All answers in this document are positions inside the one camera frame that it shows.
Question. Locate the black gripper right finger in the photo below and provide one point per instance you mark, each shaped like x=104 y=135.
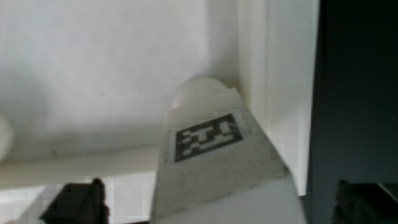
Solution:
x=366 y=203

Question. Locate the white square table top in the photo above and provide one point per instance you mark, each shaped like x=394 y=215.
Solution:
x=97 y=56

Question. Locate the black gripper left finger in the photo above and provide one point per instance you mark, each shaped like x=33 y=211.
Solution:
x=78 y=206

